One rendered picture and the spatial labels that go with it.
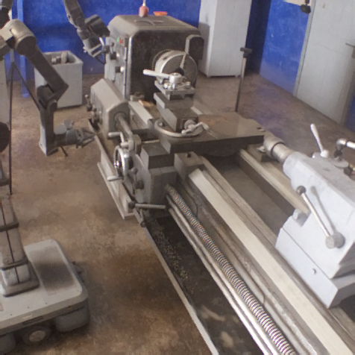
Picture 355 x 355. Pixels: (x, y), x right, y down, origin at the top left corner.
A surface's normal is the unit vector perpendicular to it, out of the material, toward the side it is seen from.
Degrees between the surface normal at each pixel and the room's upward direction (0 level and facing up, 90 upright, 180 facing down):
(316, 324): 36
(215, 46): 90
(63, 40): 90
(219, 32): 90
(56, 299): 0
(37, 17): 90
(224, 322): 0
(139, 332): 0
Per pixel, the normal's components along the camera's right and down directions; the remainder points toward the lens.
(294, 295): -0.47, -0.59
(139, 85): 0.39, 0.53
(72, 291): 0.08, -0.84
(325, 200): -0.90, 0.03
